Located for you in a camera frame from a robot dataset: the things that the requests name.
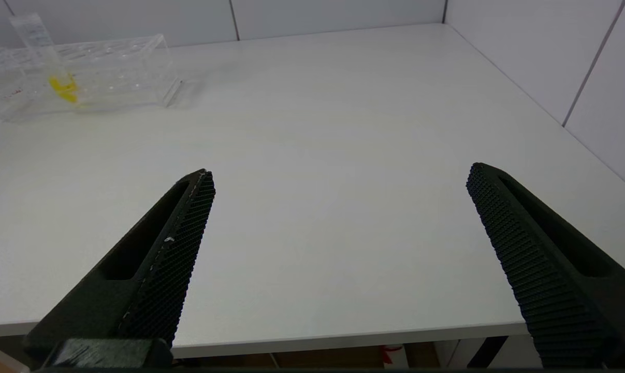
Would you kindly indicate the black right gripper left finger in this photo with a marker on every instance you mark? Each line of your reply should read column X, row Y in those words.
column 157, row 280

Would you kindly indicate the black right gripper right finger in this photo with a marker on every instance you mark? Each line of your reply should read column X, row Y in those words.
column 550, row 290

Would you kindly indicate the clear acrylic test tube rack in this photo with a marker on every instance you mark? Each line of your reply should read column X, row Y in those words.
column 120, row 77

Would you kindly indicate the test tube with yellow pigment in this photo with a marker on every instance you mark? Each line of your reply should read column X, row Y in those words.
column 63, row 88

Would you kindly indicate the black table leg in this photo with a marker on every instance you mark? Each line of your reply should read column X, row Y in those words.
column 485, row 352

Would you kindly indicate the small red object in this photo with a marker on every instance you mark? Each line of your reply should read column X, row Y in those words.
column 390, row 355

